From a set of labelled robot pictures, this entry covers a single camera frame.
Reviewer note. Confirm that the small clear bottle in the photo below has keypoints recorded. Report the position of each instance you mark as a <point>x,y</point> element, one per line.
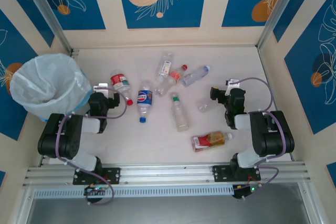
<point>206,106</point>

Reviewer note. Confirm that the clear bottle red white label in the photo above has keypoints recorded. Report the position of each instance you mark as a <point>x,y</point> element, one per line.
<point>119,79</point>

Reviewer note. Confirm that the bluish clear water bottle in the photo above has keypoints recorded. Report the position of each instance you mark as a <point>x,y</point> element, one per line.
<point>194,75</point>

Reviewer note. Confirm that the clear bottle blue Pepsi label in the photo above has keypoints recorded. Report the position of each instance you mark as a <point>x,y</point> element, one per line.
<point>145,97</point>

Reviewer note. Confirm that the clear bottle green cap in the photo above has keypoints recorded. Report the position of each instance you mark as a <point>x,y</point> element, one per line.
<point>179,116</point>

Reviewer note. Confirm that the clear bottle red cap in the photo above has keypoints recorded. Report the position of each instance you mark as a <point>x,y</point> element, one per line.
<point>174,75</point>

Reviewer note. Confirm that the amber tea bottle red label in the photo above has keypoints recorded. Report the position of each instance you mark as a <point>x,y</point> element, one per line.
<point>207,141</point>

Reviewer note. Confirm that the clear bottle white orange label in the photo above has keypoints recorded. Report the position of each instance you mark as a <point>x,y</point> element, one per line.
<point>166,67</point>

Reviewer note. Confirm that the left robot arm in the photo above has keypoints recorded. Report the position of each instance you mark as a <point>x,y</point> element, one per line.
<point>65,140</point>

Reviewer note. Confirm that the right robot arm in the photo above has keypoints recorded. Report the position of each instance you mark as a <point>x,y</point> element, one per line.
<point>270,134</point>

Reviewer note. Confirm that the white bin with plastic liner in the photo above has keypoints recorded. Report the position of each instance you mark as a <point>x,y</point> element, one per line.
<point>47,82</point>

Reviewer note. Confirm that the black controller board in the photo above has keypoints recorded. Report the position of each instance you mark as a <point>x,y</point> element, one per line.
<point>245,191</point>
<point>95,189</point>

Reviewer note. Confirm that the grey metal panel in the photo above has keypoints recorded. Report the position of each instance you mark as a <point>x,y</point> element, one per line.
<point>170,212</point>

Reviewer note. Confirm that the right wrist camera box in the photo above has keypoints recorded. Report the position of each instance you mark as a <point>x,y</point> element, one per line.
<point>233,83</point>

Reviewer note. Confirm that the aluminium side rail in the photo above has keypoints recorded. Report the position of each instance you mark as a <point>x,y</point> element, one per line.
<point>266,72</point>

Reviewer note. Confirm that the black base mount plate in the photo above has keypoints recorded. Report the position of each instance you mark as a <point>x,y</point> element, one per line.
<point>114,175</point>
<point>220,172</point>

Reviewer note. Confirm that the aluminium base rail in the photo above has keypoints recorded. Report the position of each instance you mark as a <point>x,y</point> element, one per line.
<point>162,172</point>

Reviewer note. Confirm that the aluminium frame post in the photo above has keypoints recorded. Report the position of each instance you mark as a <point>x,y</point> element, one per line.
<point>278,9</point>
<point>44,3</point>

